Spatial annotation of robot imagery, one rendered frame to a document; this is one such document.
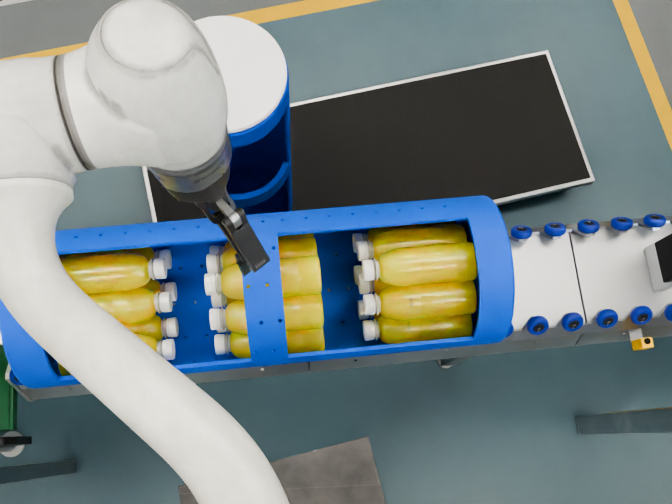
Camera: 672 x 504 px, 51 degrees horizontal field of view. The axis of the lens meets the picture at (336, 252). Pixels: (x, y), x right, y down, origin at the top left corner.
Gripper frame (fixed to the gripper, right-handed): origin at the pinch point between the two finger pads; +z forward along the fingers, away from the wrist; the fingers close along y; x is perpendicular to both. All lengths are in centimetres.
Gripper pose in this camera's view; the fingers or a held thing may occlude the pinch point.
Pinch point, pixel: (218, 227)
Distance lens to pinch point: 94.8
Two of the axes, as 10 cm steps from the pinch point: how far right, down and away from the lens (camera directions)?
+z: -0.1, 3.3, 9.4
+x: 7.5, -6.2, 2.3
